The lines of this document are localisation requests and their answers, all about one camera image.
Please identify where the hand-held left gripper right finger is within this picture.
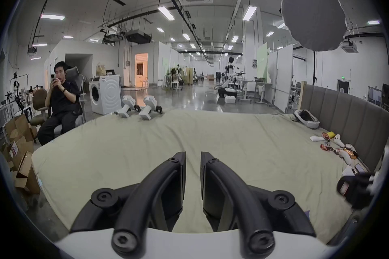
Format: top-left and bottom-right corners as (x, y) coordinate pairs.
(200, 151), (317, 255)

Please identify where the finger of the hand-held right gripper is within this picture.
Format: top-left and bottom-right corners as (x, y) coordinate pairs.
(337, 173), (376, 210)

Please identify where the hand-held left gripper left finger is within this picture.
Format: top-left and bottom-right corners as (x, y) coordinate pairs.
(69, 151), (186, 253)

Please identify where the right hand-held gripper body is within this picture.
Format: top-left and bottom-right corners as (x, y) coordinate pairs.
(368, 145), (389, 193)

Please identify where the white card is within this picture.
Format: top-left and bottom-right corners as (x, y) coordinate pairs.
(343, 164), (365, 177)

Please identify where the grey padded headboard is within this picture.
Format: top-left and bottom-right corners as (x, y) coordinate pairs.
(299, 84), (389, 172)

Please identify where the bed with pale green sheet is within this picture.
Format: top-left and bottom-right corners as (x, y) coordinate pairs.
(31, 108), (373, 244)

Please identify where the white headset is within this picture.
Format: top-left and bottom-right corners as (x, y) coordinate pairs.
(294, 110), (320, 130)

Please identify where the white washing machine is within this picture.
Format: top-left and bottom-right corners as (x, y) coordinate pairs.
(89, 63), (122, 116)

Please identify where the white desk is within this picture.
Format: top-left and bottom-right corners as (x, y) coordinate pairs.
(239, 77), (274, 106)

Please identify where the white humanoid robot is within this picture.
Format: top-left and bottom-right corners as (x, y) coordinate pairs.
(223, 56), (244, 90)

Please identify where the pile of cartons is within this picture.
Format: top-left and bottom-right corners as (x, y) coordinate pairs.
(0, 115), (41, 194)

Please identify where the brown office chair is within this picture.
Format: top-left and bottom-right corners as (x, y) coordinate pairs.
(30, 89), (50, 126)

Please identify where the round studio light on stand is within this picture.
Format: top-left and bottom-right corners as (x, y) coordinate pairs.
(280, 0), (347, 87)

